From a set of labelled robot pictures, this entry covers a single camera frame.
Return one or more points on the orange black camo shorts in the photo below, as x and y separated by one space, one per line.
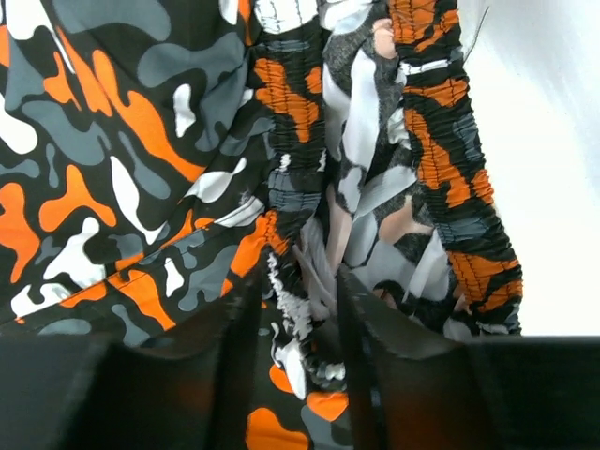
157 154

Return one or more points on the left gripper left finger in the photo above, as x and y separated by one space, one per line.
65 387

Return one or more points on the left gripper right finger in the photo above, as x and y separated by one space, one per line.
410 388

